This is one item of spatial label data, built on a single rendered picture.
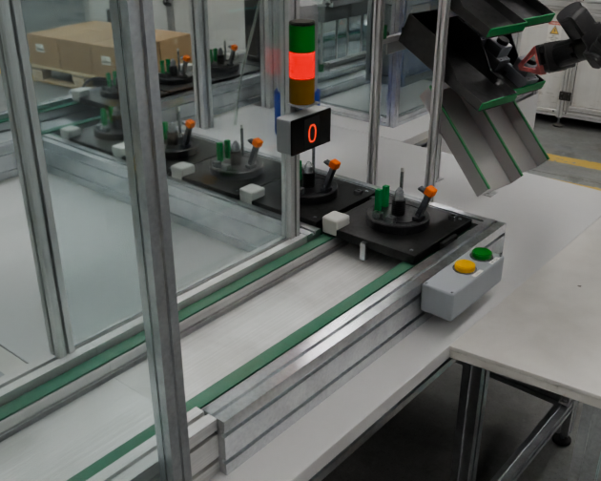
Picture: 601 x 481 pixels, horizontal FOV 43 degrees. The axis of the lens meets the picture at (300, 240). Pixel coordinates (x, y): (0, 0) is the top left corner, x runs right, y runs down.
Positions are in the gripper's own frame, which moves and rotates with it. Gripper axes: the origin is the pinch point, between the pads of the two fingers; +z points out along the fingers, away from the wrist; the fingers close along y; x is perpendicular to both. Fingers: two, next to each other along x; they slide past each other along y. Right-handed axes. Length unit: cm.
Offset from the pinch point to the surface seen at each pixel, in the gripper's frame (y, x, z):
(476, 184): 21.3, 24.4, 4.6
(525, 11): -0.1, -12.1, -2.2
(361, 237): 54, 28, 9
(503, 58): 1.9, -3.2, 5.2
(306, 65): 66, -7, -1
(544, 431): -14, 103, 32
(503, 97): 15.0, 6.5, -3.0
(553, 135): -302, 26, 219
